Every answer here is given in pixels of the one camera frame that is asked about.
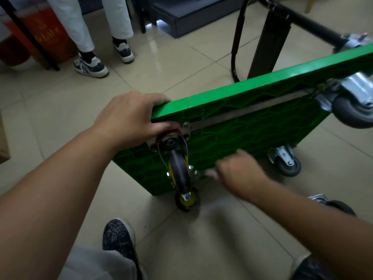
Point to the person's left forearm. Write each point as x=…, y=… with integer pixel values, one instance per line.
x=43, y=207

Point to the green platform trolley deck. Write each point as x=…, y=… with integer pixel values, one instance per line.
x=247, y=122

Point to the silver wrench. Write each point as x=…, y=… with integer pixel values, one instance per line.
x=204, y=174

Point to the wooden stool legs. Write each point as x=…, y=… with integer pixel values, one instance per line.
x=309, y=4

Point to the person's dark shoe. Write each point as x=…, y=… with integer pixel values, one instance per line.
x=309, y=269
x=119, y=237

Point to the brown cardboard box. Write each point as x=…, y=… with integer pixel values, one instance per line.
x=3, y=139

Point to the person's left hand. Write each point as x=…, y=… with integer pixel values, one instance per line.
x=131, y=122

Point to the person's right hand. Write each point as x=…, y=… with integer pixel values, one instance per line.
x=242, y=174

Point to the person's light trousers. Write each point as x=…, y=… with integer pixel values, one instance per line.
x=99, y=265

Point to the person's right forearm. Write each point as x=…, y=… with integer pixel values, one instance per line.
x=326, y=230

